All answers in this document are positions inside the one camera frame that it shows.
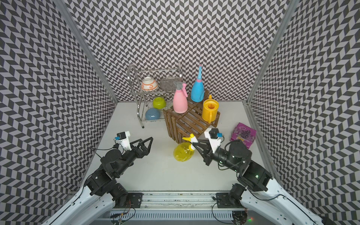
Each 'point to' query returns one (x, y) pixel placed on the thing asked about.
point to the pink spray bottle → (180, 100)
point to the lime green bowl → (159, 103)
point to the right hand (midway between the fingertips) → (194, 145)
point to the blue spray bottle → (197, 92)
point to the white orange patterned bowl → (149, 84)
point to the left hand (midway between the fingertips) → (147, 141)
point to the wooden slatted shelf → (180, 125)
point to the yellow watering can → (210, 109)
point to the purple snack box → (243, 132)
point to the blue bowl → (152, 114)
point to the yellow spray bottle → (183, 151)
